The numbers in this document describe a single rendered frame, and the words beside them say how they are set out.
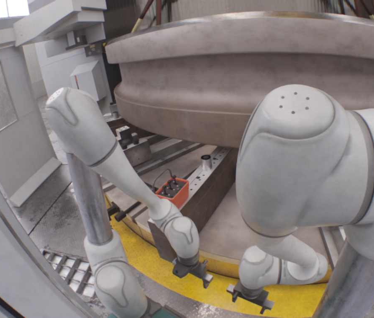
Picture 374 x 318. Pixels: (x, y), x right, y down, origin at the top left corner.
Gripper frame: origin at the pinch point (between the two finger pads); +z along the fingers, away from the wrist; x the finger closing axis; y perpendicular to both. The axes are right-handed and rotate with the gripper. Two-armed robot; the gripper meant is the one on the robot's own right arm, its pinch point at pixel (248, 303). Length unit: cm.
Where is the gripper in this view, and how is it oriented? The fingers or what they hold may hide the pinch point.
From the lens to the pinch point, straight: 104.2
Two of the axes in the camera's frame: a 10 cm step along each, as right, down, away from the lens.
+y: -5.8, 4.7, -6.6
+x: 8.0, 2.0, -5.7
